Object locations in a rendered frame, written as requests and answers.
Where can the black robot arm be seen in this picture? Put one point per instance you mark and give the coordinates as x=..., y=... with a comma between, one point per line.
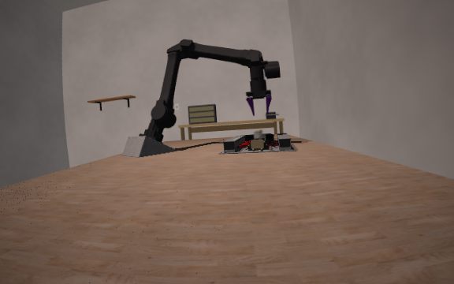
x=163, y=112

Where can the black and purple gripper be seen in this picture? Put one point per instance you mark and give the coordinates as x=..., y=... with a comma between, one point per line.
x=257, y=87

